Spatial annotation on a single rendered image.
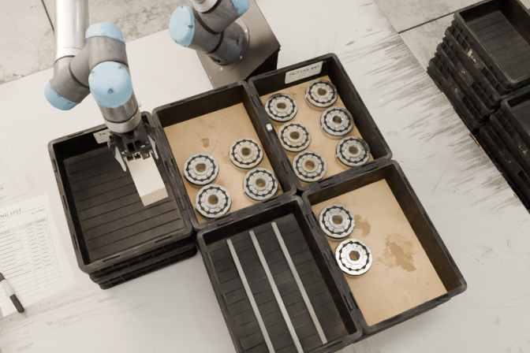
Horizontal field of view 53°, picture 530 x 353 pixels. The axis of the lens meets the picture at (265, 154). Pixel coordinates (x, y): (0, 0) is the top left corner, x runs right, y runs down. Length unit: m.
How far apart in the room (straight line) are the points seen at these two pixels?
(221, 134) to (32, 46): 1.63
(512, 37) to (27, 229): 2.05
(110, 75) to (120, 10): 2.07
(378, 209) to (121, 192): 0.75
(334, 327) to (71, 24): 0.99
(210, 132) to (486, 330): 0.99
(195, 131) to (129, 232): 0.36
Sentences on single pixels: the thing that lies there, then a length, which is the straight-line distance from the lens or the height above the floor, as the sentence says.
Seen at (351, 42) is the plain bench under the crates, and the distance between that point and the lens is 2.05.
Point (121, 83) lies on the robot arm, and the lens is 1.03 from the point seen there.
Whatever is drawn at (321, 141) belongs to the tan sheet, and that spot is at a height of 0.83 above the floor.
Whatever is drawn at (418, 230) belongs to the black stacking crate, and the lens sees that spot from 1.57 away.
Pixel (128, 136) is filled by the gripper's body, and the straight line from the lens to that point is 1.15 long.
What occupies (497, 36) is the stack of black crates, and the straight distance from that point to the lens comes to 2.56.
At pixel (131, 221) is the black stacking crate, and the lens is 1.56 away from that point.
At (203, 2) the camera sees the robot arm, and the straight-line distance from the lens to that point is 1.58.
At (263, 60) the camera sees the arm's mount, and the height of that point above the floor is 0.89.
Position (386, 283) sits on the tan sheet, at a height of 0.83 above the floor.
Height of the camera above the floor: 2.27
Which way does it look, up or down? 63 degrees down
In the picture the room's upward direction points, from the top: 6 degrees clockwise
